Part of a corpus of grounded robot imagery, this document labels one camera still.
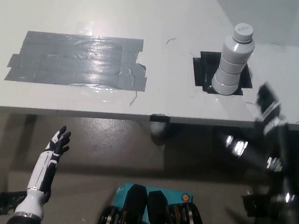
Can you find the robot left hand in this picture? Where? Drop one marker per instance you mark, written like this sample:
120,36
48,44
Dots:
41,170

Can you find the white round table leg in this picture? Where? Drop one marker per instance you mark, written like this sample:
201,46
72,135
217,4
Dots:
159,130

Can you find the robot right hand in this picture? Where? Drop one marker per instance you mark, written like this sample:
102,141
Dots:
269,107

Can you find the grey duct tape patch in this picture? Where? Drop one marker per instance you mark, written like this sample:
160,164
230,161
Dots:
77,60

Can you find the black table edge clip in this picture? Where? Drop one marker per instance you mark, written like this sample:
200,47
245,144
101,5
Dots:
160,117

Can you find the white plastic bottle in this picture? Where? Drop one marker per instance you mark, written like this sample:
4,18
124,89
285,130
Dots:
232,61

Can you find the black tape square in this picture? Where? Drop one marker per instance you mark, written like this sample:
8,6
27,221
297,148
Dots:
201,69

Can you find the robot torso black teal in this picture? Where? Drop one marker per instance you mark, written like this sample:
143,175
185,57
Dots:
136,208

